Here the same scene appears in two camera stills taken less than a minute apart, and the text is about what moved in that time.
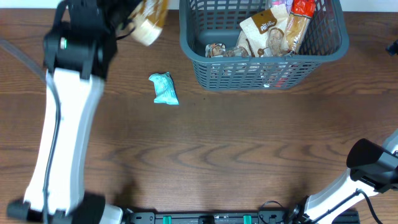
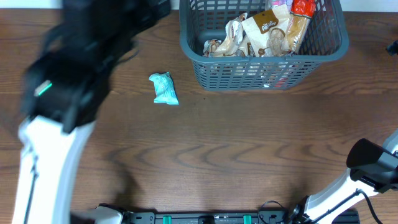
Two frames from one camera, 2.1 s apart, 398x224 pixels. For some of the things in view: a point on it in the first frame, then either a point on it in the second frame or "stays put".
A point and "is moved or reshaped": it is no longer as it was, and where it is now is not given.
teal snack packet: x=165 y=88 stays put
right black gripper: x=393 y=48 stays put
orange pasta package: x=301 y=14 stays put
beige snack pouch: x=148 y=18 is moved or reshaped
